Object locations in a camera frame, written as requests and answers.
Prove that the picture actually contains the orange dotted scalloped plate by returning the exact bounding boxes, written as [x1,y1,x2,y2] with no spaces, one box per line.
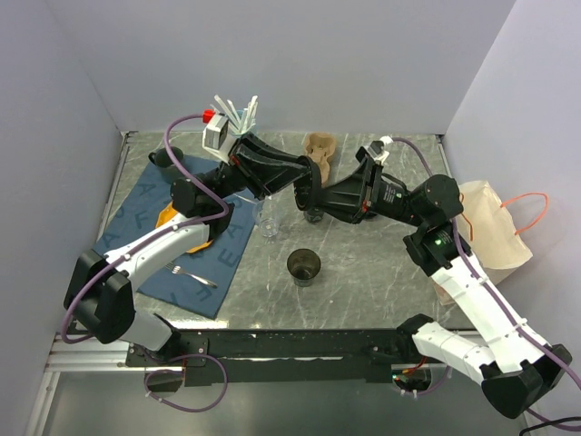
[154,202,214,254]

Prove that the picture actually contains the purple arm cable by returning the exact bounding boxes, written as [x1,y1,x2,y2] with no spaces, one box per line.
[60,113,235,412]
[380,135,581,432]

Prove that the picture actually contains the dark green mug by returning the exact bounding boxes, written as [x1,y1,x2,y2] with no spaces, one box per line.
[148,148,183,184]

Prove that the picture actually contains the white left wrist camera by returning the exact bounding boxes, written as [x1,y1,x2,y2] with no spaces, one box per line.
[202,110,236,162]

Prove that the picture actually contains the clear plastic tumbler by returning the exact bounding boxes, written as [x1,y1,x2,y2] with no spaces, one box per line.
[252,197,281,238]

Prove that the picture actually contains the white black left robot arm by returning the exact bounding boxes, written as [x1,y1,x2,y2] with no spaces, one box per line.
[61,130,320,365]

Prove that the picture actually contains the blue lettered placemat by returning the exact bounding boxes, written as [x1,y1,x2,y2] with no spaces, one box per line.
[94,163,254,318]

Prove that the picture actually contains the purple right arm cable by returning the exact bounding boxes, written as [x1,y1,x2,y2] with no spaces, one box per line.
[380,135,581,432]

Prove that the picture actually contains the brown cardboard cup carrier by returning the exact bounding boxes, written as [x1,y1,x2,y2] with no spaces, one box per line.
[303,133,337,185]

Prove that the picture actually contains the dark translucent coffee cup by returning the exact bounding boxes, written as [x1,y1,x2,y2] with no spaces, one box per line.
[303,208,325,223]

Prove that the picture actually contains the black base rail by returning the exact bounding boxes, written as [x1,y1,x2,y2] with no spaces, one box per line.
[47,329,455,387]

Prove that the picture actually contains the white wrapped straw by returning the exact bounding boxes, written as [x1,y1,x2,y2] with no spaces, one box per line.
[241,95,258,134]
[214,94,241,129]

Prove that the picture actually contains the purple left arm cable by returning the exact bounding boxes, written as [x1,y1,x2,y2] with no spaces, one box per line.
[60,113,235,412]

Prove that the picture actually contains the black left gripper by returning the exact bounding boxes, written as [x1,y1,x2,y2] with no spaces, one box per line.
[209,133,313,202]

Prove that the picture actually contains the brown paper takeout bag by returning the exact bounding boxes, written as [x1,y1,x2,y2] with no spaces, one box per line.
[457,181,549,284]

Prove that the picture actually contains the black coffee cup lid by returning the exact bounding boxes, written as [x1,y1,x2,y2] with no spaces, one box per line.
[293,164,322,211]

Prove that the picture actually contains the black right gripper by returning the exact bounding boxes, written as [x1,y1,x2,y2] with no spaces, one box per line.
[308,157,427,229]

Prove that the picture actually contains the silver fork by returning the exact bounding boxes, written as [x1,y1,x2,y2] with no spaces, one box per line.
[165,263,218,289]

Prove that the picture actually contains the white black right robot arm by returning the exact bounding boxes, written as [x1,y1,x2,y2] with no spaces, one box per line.
[315,141,580,418]

